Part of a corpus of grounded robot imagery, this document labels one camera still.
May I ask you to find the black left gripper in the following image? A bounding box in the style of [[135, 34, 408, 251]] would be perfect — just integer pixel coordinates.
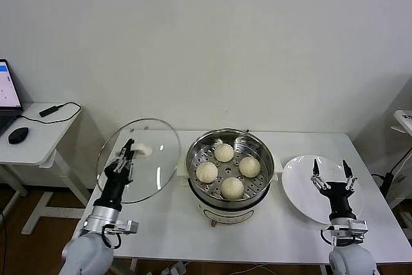
[[95, 138, 135, 207]]

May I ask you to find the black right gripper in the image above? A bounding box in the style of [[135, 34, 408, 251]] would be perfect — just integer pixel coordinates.
[[310, 158, 358, 222]]

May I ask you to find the round glass lid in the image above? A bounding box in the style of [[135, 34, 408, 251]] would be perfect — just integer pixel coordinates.
[[96, 117, 181, 204]]

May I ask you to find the white steamed baozi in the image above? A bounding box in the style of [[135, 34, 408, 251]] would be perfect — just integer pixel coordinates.
[[196, 161, 219, 184], [214, 143, 235, 163], [220, 176, 245, 200], [238, 156, 261, 178]]

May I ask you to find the stainless steel steamer basket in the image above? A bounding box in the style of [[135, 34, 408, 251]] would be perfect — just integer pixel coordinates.
[[185, 128, 275, 204]]

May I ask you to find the stainless steel steamer pot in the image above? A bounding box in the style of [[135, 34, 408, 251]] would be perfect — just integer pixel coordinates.
[[175, 154, 284, 227]]

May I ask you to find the white round plate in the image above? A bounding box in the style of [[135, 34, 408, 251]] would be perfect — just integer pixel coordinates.
[[281, 155, 364, 226]]

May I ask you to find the black rectangular adapter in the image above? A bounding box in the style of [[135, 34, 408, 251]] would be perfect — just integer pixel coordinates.
[[37, 104, 64, 119]]

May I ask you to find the white side desk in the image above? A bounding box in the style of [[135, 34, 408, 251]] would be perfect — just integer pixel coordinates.
[[0, 102, 93, 236]]

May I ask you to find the black computer mouse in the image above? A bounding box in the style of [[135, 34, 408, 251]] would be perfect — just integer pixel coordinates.
[[6, 126, 29, 145]]

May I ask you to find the white power strip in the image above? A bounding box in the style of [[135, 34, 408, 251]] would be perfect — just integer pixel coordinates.
[[162, 260, 188, 275]]

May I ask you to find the black laptop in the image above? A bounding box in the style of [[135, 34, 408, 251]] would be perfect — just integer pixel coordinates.
[[0, 59, 23, 137]]

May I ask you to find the black power cable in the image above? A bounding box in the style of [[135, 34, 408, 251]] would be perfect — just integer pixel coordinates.
[[370, 146, 412, 197]]

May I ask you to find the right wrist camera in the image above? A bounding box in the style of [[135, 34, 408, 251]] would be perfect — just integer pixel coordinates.
[[320, 219, 368, 244]]

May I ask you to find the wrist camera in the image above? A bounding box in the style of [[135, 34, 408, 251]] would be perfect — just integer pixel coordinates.
[[102, 219, 140, 250], [320, 219, 368, 244]]

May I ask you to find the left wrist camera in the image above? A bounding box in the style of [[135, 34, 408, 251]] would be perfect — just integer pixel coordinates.
[[102, 219, 140, 250]]

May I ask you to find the thin black cable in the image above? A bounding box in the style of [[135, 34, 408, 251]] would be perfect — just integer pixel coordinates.
[[15, 101, 82, 125]]

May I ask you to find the white floor cable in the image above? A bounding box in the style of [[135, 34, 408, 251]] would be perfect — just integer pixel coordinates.
[[225, 263, 268, 275]]

